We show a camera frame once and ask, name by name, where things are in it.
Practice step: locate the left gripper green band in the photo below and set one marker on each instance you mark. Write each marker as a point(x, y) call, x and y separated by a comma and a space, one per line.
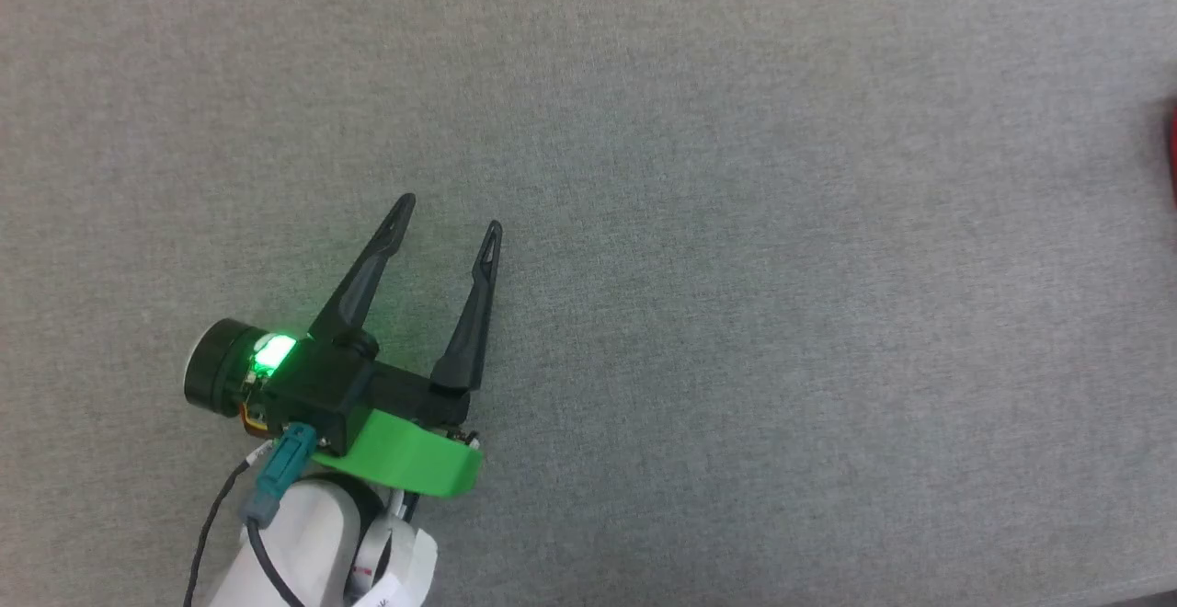
point(414, 460)

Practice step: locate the red and white basketball jersey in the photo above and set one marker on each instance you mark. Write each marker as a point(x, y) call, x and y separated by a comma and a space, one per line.
point(1174, 156)

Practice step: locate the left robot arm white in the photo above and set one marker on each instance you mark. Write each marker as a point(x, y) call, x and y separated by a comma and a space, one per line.
point(317, 533)

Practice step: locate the white paper label tag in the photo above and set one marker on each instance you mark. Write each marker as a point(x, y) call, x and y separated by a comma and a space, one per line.
point(382, 596)

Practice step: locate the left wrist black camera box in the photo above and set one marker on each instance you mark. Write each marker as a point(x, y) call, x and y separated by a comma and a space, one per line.
point(317, 395)

